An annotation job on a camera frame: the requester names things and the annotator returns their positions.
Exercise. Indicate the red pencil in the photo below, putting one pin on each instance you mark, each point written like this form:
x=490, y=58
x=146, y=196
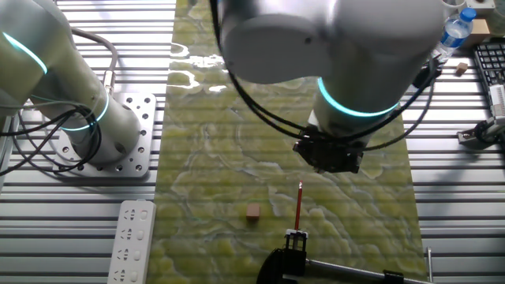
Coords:
x=298, y=205

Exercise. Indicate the green marble pattern mat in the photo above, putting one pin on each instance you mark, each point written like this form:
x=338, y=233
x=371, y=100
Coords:
x=221, y=158

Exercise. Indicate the tan cardboard box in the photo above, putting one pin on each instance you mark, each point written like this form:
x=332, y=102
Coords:
x=479, y=33

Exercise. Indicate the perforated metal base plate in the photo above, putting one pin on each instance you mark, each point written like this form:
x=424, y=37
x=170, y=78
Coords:
x=138, y=158

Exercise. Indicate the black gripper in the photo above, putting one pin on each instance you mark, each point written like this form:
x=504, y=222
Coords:
x=331, y=158

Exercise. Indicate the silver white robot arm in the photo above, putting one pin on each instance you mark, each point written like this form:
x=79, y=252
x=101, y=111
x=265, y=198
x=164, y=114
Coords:
x=355, y=59

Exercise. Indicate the white power strip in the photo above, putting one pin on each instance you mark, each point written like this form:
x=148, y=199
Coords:
x=132, y=240

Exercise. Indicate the black pencil sharpener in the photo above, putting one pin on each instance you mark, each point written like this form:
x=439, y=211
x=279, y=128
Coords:
x=290, y=240

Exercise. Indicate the white box device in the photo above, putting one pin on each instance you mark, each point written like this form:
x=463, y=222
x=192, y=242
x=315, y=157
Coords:
x=479, y=4

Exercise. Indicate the black keyboard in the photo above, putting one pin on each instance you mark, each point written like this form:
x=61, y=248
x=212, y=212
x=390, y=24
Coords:
x=493, y=63

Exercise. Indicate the small wooden block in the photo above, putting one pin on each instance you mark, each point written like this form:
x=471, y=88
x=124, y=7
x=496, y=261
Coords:
x=253, y=211

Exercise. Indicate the thin metal pole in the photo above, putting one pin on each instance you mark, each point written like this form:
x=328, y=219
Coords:
x=429, y=264

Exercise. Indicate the black C-clamp with rod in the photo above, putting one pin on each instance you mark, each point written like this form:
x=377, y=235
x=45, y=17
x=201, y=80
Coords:
x=284, y=264

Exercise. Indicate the small metal camera bracket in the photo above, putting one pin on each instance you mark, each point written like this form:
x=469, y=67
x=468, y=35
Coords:
x=467, y=139

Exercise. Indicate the tiny wooden cube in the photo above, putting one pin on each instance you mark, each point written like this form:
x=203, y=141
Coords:
x=462, y=69

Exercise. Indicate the clear water bottle blue cap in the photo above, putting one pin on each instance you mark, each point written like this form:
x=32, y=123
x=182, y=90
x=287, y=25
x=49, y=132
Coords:
x=455, y=33

